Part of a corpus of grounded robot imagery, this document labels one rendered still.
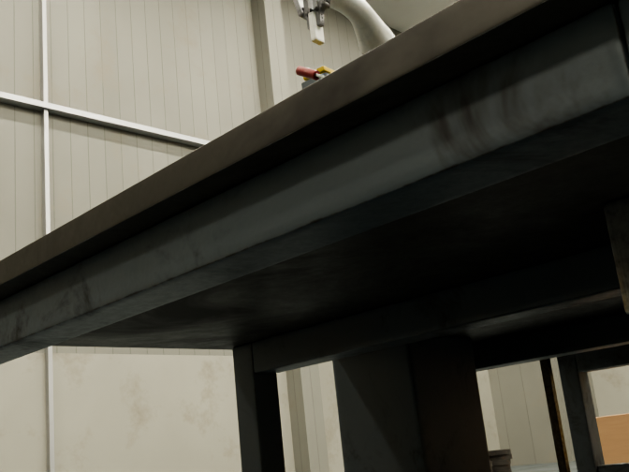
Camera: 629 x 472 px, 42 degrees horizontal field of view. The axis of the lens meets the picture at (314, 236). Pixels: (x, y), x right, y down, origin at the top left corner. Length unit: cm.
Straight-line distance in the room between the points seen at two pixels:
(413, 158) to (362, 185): 6
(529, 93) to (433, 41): 9
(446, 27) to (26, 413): 749
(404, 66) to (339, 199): 16
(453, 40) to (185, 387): 834
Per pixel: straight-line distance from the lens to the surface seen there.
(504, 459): 569
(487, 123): 70
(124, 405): 850
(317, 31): 186
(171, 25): 1040
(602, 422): 483
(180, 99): 997
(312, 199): 83
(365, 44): 227
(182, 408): 888
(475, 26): 68
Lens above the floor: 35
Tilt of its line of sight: 15 degrees up
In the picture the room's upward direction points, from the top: 6 degrees counter-clockwise
